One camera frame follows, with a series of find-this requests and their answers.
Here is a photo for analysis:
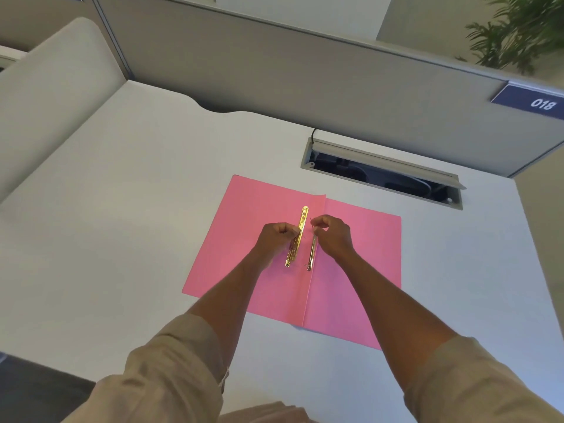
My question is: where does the person's right hand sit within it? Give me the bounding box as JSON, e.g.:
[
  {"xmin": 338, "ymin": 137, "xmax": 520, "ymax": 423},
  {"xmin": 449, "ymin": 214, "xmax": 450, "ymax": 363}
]
[{"xmin": 310, "ymin": 215, "xmax": 356, "ymax": 261}]

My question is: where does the person's left hand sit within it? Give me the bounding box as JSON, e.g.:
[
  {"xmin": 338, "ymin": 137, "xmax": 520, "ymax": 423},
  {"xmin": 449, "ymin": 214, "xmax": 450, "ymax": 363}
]
[{"xmin": 255, "ymin": 222, "xmax": 302, "ymax": 266}]

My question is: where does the gold metal fastener bar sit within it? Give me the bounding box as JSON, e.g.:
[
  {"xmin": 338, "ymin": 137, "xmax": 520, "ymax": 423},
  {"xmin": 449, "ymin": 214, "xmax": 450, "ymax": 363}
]
[{"xmin": 285, "ymin": 205, "xmax": 310, "ymax": 268}]

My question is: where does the gold metal fastener prong strip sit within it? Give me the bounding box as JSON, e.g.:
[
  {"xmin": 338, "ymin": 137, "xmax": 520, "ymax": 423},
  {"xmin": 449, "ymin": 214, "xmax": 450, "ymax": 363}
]
[{"xmin": 307, "ymin": 219, "xmax": 318, "ymax": 272}]

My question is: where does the person's right forearm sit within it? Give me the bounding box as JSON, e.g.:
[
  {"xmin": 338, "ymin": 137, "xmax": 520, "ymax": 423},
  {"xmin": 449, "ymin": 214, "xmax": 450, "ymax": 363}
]
[{"xmin": 328, "ymin": 247, "xmax": 564, "ymax": 423}]

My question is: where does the person's left forearm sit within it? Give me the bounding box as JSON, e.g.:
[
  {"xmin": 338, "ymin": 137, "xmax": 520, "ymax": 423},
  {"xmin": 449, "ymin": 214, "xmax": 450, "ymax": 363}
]
[{"xmin": 66, "ymin": 253, "xmax": 276, "ymax": 423}]

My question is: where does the pink paper folder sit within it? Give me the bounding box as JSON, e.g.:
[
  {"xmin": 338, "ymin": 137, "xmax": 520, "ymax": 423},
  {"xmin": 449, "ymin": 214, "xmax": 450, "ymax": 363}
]
[{"xmin": 182, "ymin": 174, "xmax": 402, "ymax": 351}]

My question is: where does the grey desk partition panel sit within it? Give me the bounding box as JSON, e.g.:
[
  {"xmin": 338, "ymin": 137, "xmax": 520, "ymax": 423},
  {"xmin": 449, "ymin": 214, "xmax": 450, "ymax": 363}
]
[{"xmin": 90, "ymin": 0, "xmax": 564, "ymax": 179}]

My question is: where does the blue partition number plate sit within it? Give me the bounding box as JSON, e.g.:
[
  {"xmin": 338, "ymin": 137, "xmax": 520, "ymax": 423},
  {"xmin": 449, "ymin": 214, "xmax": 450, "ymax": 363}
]
[{"xmin": 489, "ymin": 83, "xmax": 564, "ymax": 120}]

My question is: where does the grey side partition panel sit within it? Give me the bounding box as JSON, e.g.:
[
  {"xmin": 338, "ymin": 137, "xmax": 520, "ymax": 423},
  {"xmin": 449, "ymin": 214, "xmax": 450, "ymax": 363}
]
[{"xmin": 0, "ymin": 16, "xmax": 133, "ymax": 203}]

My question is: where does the green potted plant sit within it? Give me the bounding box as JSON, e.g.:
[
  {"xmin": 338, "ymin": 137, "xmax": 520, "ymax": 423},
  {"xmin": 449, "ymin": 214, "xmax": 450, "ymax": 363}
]
[{"xmin": 456, "ymin": 0, "xmax": 564, "ymax": 75}]

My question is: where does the grey desk cable port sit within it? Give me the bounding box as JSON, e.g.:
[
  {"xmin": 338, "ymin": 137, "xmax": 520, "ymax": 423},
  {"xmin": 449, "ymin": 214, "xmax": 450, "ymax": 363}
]
[{"xmin": 301, "ymin": 137, "xmax": 468, "ymax": 210}]

